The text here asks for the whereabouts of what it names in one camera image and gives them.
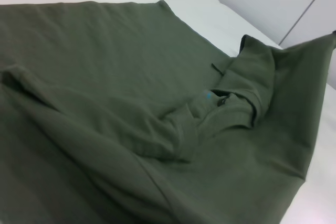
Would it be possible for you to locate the dark green FREE t-shirt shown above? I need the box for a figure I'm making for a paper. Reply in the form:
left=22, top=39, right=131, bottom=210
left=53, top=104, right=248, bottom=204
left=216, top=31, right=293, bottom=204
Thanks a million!
left=0, top=0, right=336, bottom=224

